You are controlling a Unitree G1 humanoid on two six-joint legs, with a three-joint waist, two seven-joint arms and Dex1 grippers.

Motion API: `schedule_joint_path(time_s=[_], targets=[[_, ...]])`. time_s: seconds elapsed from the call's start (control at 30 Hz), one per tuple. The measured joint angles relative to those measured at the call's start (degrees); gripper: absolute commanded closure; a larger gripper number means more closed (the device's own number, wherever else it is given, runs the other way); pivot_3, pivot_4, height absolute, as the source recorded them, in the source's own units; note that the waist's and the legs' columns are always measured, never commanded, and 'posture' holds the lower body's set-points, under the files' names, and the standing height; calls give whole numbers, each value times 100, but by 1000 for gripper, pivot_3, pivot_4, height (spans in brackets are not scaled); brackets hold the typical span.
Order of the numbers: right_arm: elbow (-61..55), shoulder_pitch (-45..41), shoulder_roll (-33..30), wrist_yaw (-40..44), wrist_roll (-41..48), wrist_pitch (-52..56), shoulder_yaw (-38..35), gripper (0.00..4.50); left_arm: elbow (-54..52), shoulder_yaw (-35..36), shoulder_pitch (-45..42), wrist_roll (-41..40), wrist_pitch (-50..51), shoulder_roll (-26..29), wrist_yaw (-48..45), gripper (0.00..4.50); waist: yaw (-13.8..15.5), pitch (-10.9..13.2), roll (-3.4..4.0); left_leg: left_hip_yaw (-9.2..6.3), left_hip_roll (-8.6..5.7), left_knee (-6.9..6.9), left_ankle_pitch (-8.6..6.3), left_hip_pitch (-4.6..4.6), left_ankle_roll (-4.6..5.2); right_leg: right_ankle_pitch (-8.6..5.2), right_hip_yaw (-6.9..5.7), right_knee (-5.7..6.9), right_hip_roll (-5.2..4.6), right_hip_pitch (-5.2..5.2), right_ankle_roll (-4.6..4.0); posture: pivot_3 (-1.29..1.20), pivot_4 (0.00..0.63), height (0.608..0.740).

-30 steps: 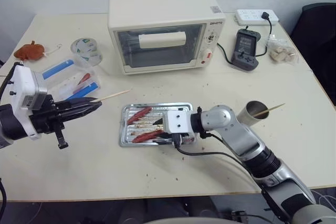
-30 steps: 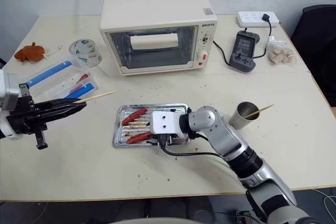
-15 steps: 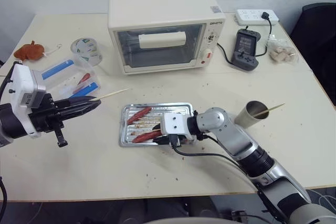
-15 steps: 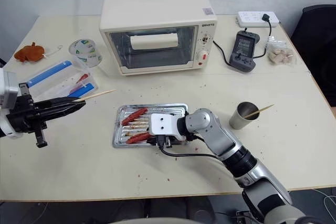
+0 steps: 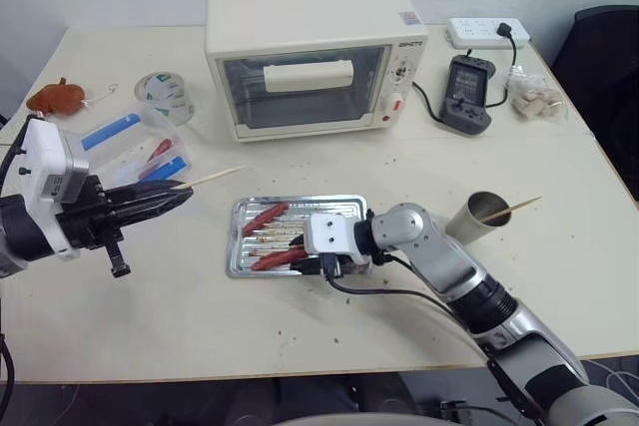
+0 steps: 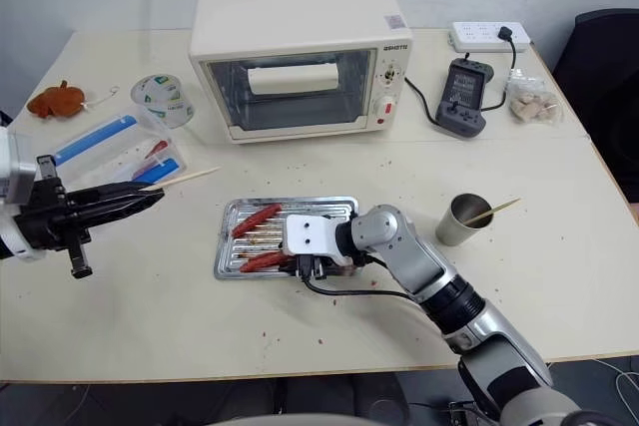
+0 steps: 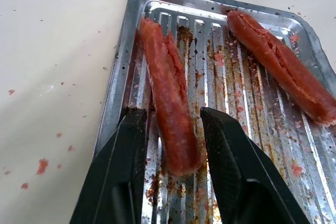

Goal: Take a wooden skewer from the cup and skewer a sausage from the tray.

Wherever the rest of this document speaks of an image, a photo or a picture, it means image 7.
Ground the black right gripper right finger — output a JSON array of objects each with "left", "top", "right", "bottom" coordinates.
[{"left": 199, "top": 106, "right": 311, "bottom": 224}]

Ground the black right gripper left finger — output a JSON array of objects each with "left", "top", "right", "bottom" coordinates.
[{"left": 69, "top": 108, "right": 148, "bottom": 224}]

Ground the split red sausage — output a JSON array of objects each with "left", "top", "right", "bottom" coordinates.
[
  {"left": 139, "top": 17, "right": 202, "bottom": 177},
  {"left": 226, "top": 10, "right": 336, "bottom": 126}
]

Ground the ribbed metal baking tray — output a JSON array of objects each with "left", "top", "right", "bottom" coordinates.
[{"left": 92, "top": 0, "right": 336, "bottom": 224}]

